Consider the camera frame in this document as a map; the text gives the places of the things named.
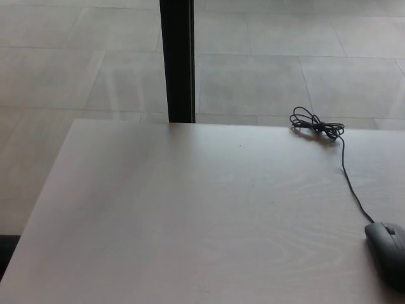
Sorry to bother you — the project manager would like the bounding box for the black computer mouse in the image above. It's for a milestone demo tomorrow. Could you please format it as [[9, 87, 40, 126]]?
[[364, 221, 405, 294]]

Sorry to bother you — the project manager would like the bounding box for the black vertical window post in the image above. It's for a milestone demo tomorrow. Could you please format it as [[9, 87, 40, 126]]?
[[159, 0, 196, 124]]

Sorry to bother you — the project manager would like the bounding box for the black mouse cable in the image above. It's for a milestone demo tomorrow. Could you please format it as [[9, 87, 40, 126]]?
[[289, 106, 375, 224]]

